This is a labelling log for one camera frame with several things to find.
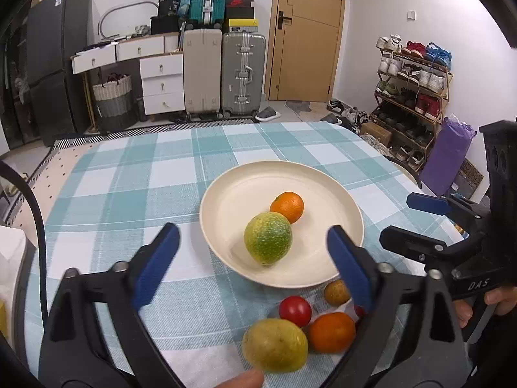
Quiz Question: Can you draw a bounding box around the red tomato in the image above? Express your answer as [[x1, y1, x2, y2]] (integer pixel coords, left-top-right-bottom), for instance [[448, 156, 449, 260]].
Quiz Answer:
[[354, 305, 366, 319], [279, 296, 312, 328]]

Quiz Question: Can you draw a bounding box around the orange mandarin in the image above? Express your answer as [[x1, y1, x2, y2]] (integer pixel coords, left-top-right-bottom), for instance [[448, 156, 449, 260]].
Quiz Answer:
[[307, 312, 356, 354], [269, 192, 305, 224]]

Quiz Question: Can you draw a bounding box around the brown longan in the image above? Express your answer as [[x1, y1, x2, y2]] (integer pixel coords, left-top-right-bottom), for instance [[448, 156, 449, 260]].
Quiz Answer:
[[323, 279, 351, 307]]

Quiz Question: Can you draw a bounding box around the yellow-green guava fruit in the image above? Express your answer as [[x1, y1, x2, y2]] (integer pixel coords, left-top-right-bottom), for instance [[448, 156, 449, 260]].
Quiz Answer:
[[242, 318, 309, 373]]

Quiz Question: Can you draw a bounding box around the green guava fruit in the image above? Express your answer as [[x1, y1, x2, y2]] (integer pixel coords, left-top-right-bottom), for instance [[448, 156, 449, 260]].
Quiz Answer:
[[244, 212, 293, 266]]

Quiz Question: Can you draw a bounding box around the person's right hand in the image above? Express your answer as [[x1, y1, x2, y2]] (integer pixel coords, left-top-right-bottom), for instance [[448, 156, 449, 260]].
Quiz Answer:
[[453, 286, 517, 329]]

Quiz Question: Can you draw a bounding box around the person's left hand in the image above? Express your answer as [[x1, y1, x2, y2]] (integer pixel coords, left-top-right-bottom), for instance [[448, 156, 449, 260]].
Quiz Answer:
[[216, 369, 265, 388]]

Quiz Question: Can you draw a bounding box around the purple bag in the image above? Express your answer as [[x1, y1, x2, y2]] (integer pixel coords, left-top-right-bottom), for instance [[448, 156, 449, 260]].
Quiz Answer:
[[420, 115, 477, 196]]

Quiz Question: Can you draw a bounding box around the wooden shoe rack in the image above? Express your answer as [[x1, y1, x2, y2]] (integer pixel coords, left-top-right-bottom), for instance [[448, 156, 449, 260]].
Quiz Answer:
[[372, 34, 453, 173]]

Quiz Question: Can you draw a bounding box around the teal plaid tablecloth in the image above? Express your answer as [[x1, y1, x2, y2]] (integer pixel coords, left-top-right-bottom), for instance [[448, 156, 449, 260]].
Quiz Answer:
[[33, 122, 461, 387]]

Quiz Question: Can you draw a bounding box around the cream round plate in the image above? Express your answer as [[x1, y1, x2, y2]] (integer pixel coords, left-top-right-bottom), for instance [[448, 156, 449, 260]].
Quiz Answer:
[[199, 160, 365, 289]]

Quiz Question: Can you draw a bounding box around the wooden door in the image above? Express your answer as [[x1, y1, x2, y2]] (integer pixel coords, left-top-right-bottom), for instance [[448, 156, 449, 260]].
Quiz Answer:
[[266, 0, 345, 102]]

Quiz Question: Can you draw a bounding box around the woven laundry basket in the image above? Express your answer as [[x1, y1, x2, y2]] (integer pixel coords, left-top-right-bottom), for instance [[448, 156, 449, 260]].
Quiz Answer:
[[92, 73, 138, 132]]

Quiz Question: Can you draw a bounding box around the silver suitcase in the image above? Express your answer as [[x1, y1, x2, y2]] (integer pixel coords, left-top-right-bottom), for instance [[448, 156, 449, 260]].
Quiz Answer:
[[221, 32, 266, 116]]

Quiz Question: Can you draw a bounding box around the yellow black box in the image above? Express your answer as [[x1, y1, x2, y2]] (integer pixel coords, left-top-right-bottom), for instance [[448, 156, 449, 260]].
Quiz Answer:
[[227, 18, 259, 33]]

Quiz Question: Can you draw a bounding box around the beige suitcase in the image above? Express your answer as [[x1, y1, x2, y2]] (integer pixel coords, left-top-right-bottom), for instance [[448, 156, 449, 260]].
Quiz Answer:
[[183, 29, 223, 116]]

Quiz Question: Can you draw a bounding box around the white drawer desk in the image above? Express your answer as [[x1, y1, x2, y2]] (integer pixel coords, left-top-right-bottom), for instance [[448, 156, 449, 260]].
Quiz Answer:
[[71, 32, 185, 116]]

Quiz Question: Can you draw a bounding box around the black refrigerator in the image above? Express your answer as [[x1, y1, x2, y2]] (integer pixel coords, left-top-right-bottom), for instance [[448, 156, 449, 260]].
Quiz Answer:
[[1, 0, 90, 148]]

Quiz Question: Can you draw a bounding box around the black cable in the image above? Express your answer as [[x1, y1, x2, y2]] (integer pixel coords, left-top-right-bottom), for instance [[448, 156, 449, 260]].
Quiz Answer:
[[0, 161, 49, 316]]

